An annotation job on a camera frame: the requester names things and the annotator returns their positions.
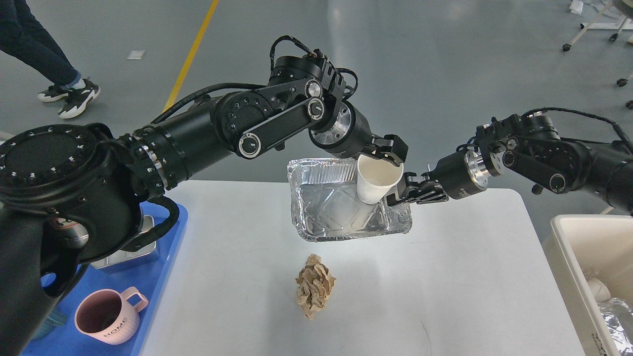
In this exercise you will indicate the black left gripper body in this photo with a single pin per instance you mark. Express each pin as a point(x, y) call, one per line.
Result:
point(349, 136)

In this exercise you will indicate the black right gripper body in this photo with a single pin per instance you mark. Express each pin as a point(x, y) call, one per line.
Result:
point(461, 174)

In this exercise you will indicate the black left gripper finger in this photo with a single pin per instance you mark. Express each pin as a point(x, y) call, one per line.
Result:
point(390, 148)

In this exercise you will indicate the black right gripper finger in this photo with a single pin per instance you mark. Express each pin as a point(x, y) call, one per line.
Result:
point(412, 188)

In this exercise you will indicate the white paper cup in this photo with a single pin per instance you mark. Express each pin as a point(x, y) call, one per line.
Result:
point(375, 177)

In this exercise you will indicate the aluminium foil tray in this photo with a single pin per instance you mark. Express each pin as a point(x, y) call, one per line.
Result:
point(325, 206)

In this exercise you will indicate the brown paper ball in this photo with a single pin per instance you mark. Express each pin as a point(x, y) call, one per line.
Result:
point(315, 283)

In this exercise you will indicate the pink mug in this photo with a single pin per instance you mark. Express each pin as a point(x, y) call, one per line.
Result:
point(110, 316)

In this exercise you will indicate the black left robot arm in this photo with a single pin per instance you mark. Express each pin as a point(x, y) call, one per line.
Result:
point(72, 194)

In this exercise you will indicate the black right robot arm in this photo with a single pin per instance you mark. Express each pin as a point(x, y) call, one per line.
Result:
point(530, 146)

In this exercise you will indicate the beige plastic bin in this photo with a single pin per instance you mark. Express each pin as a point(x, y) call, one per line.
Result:
point(591, 246)

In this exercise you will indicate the white object in bin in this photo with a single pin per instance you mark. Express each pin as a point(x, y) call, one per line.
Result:
point(599, 290)

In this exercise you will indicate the crumpled foil in bin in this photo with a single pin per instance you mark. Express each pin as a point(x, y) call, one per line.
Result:
point(618, 316)

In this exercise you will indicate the white paper scrap on floor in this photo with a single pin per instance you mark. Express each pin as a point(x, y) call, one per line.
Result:
point(136, 55)

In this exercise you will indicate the white chair legs with castors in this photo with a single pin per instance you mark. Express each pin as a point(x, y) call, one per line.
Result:
point(589, 54)

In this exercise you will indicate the blue plastic tray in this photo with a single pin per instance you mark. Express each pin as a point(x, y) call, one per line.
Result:
point(149, 278)

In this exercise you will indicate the person in black shirt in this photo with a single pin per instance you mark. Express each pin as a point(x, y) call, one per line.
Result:
point(23, 37)

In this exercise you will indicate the teal and yellow mug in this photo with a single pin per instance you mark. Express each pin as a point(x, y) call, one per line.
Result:
point(54, 319)

